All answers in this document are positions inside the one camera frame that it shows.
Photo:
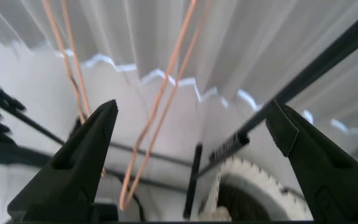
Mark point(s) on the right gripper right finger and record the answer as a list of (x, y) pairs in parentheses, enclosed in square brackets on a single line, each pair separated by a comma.
[(328, 174)]

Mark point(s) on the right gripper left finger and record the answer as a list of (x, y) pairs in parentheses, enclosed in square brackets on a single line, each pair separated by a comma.
[(73, 168)]

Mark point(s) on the pink clothes hanger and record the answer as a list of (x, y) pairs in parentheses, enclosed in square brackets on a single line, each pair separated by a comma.
[(65, 63), (124, 196)]

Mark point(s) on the white laundry basket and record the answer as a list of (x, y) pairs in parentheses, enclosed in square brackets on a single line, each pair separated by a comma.
[(259, 180)]

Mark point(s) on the black clothes rack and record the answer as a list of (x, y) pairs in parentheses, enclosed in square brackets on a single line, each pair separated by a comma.
[(322, 62)]

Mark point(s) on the white curtain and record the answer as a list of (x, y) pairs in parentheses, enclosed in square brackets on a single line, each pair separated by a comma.
[(244, 46)]

